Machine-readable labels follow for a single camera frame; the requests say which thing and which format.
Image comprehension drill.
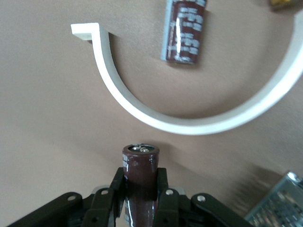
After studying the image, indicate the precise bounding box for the white curved plastic clamp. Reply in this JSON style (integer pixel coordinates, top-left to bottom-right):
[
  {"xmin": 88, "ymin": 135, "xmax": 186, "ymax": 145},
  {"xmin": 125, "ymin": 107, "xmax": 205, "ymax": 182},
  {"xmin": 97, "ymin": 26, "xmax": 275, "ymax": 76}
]
[{"xmin": 70, "ymin": 9, "xmax": 303, "ymax": 136}]

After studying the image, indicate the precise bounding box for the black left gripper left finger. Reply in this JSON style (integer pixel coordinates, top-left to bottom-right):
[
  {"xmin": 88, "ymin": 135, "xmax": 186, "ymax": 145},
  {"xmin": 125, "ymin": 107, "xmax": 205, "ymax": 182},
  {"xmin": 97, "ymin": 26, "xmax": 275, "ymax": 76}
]
[{"xmin": 7, "ymin": 167, "xmax": 126, "ymax": 227}]

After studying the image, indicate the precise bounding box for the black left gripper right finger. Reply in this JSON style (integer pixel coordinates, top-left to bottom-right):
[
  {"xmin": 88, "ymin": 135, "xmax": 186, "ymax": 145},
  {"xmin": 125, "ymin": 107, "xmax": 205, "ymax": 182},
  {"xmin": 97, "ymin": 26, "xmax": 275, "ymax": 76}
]
[{"xmin": 153, "ymin": 167, "xmax": 251, "ymax": 227}]

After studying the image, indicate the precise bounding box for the brass valve red handwheel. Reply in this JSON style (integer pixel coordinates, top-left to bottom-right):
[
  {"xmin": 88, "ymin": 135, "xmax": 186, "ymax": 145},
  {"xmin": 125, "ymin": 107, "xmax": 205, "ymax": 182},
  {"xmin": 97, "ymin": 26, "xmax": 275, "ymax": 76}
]
[{"xmin": 267, "ymin": 0, "xmax": 303, "ymax": 11}]

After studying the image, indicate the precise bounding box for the metal mesh power supply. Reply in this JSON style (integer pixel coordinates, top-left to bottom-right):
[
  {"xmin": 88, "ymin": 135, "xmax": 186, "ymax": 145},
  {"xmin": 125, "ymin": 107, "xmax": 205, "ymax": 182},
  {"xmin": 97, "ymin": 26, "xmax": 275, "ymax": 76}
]
[{"xmin": 243, "ymin": 171, "xmax": 303, "ymax": 227}]

